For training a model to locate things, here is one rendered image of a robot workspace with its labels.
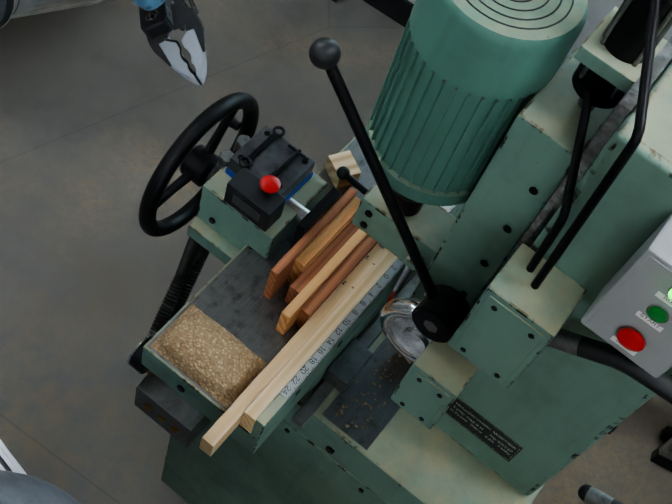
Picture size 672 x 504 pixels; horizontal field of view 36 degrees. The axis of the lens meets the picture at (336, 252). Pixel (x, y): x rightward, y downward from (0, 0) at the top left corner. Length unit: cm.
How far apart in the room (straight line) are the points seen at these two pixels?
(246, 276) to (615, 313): 63
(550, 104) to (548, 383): 39
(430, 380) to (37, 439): 124
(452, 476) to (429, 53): 71
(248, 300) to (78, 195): 120
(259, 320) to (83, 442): 94
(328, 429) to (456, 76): 66
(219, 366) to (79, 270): 116
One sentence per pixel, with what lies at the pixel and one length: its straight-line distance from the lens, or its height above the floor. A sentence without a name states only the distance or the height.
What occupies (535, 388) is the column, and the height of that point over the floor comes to 107.
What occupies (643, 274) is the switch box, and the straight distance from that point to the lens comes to 103.
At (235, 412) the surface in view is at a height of 94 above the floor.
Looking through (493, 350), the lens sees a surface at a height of 121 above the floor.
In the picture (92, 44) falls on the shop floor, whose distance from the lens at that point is 295.
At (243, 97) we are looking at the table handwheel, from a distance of 168.
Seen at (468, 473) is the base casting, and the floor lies 80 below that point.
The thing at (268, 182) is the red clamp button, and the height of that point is 102.
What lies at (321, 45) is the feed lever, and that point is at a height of 141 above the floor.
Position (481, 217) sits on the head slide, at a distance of 126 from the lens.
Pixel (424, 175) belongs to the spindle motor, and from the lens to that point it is 125.
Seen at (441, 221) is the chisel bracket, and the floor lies 107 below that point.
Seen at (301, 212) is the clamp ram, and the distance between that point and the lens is 153.
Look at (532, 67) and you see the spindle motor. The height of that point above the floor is 147.
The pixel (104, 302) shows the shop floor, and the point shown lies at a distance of 250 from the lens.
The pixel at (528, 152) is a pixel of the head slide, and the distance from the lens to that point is 115.
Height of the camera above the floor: 223
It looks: 57 degrees down
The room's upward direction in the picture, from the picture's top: 23 degrees clockwise
